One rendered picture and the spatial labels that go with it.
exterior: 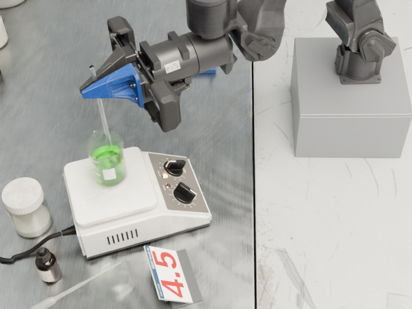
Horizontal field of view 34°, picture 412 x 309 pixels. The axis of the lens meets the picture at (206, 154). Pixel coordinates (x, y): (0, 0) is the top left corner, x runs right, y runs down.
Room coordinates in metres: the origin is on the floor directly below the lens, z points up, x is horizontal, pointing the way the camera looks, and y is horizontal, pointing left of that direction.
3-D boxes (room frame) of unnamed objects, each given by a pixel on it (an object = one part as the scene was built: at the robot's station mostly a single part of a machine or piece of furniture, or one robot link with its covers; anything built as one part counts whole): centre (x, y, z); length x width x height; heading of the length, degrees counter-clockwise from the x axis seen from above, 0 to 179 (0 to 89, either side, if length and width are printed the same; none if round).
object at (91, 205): (0.61, 0.14, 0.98); 0.12 x 0.12 x 0.01; 16
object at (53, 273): (0.52, 0.24, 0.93); 0.03 x 0.03 x 0.07
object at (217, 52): (0.71, -0.02, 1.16); 0.07 x 0.06 x 0.09; 115
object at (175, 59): (0.68, 0.05, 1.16); 0.19 x 0.08 x 0.06; 25
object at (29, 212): (0.61, 0.27, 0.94); 0.06 x 0.06 x 0.08
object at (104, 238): (0.62, 0.12, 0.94); 0.22 x 0.13 x 0.08; 106
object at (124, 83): (0.62, 0.12, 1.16); 0.07 x 0.04 x 0.06; 115
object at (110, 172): (0.63, 0.14, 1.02); 0.06 x 0.05 x 0.08; 36
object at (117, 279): (0.50, 0.14, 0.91); 0.06 x 0.06 x 0.02
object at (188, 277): (0.50, 0.06, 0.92); 0.09 x 0.06 x 0.04; 15
